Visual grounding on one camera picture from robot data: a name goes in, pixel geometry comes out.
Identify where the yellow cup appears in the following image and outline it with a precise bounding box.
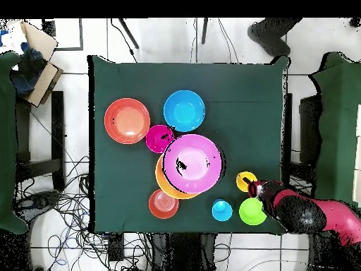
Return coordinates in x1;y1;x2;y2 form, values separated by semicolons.
235;171;258;193

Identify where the green bowl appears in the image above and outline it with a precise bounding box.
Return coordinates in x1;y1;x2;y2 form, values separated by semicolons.
238;197;268;226

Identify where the large magenta bowl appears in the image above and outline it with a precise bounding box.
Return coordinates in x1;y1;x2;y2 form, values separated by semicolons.
162;133;224;195

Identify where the large orange bowl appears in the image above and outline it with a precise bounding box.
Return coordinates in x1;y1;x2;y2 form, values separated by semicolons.
154;153;200;200

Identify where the small red-orange bowl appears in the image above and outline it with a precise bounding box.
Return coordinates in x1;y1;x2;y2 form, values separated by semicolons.
148;188;180;220

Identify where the blue bowl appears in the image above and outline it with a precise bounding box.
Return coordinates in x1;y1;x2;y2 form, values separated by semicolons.
163;90;206;133

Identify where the blue cup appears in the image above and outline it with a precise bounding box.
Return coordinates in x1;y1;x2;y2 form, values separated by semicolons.
212;198;233;223

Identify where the black cabinet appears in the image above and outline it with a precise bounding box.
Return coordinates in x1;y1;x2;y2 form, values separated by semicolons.
298;95;321;164

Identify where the small crimson bowl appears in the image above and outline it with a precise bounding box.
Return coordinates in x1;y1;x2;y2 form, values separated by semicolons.
145;124;175;154

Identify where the dark green side cloth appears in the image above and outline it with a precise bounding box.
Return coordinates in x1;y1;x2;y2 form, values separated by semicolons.
0;51;29;235
308;51;361;207

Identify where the wide red-orange bowl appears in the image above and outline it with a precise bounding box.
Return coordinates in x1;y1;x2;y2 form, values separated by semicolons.
104;97;151;145

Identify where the dark green tablecloth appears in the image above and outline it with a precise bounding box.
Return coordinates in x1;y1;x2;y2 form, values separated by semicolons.
87;54;289;235

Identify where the person's foot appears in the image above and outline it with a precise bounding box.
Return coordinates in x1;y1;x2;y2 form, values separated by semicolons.
247;18;303;57

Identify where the black tripod leg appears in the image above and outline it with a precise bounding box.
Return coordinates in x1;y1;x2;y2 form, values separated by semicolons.
118;18;140;49
200;18;210;45

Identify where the dark blue cloth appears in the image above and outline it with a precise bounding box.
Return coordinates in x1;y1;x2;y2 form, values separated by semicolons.
10;42;47;97

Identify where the cardboard box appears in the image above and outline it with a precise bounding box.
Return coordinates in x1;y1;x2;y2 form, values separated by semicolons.
11;20;64;109

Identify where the black stool frame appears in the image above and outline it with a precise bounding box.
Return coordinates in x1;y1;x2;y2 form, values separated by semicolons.
15;90;66;191

